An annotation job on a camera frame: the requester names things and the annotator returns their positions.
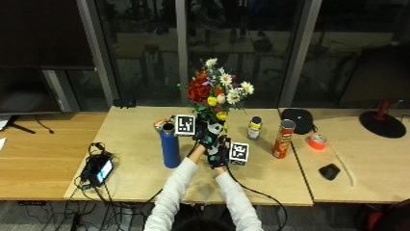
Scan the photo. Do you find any blue metal water bottle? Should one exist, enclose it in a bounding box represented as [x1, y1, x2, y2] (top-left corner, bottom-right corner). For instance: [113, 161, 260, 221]
[159, 122, 183, 169]

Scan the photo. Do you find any red and black bag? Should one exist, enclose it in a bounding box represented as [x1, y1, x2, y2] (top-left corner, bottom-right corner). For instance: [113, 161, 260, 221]
[358, 197, 410, 231]

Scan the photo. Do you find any black glove cable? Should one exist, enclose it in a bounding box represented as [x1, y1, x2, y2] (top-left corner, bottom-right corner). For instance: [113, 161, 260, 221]
[224, 164, 290, 231]

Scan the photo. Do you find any small orange white packet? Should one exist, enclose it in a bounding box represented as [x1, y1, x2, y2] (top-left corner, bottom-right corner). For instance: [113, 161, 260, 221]
[153, 117, 173, 132]

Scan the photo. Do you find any black computer mouse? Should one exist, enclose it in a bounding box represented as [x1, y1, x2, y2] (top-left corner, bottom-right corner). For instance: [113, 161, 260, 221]
[318, 163, 342, 181]

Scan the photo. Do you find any black lamp base red stem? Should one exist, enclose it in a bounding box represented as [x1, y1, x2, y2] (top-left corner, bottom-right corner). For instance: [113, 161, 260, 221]
[358, 100, 409, 140]

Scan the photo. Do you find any black computer monitor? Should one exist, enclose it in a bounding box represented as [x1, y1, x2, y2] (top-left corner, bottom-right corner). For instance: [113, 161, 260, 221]
[0, 64, 81, 135]

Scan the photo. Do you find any bundle of black cables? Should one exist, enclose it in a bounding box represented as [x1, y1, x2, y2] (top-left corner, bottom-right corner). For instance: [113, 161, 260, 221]
[24, 141, 165, 231]

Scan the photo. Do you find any orange chips can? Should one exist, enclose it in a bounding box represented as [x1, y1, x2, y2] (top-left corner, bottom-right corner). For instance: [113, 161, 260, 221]
[272, 118, 297, 160]

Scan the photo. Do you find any small black box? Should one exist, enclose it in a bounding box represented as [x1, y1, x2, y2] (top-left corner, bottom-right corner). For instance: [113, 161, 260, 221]
[112, 98, 137, 110]

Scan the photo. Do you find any black power strip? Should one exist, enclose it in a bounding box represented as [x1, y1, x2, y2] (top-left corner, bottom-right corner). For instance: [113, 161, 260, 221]
[17, 200, 48, 207]

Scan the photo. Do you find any person's right hand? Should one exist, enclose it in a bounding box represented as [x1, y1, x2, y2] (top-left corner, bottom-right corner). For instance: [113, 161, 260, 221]
[207, 136, 232, 169]

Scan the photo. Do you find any black monitor cable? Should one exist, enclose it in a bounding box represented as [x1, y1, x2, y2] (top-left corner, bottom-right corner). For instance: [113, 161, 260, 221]
[33, 115, 56, 135]

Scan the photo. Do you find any white marker cube glove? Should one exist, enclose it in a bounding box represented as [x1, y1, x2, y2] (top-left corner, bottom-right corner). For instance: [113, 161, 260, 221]
[228, 141, 252, 167]
[173, 114, 197, 137]

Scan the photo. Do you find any white marker cube right glove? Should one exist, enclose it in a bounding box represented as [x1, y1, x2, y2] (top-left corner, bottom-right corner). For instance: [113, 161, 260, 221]
[228, 141, 252, 167]

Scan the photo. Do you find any black pouch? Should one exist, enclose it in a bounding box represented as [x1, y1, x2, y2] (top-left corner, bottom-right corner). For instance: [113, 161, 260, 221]
[280, 108, 318, 136]

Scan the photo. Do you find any white paper sheet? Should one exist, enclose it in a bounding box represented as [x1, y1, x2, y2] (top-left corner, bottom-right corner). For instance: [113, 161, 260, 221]
[0, 115, 14, 132]

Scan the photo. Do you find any person's left hand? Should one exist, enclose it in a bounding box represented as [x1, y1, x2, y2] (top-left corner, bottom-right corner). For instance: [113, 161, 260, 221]
[192, 120, 224, 150]

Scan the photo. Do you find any white marker cube left glove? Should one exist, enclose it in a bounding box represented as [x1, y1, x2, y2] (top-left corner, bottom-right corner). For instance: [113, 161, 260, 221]
[173, 114, 197, 137]

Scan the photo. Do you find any black device with lit screen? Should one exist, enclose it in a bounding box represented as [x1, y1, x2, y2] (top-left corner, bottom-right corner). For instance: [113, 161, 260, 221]
[80, 152, 117, 189]

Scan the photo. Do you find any colourful artificial flower bouquet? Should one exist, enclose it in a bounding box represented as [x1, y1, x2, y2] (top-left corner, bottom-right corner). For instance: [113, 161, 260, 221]
[177, 57, 257, 130]

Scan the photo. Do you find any small bottle with yellow label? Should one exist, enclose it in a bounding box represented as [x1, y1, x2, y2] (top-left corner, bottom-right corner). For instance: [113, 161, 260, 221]
[246, 115, 264, 141]

